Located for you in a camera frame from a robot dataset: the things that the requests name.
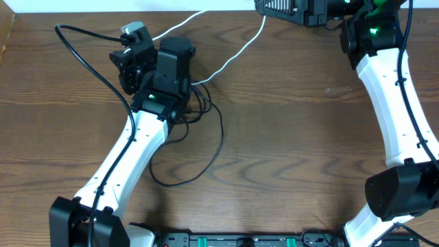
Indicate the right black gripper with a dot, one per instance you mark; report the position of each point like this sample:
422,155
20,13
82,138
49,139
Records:
309,13

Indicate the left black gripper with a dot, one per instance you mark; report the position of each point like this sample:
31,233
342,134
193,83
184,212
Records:
127,73

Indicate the clear tape strip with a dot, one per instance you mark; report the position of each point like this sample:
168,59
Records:
338,90

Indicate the cardboard panel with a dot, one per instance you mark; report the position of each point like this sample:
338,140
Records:
7,18

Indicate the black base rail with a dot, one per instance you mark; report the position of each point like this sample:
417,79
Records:
247,240

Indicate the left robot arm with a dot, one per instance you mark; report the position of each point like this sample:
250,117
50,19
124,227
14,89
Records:
159,82

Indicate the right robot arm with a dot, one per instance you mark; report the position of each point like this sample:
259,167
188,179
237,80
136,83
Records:
375,43

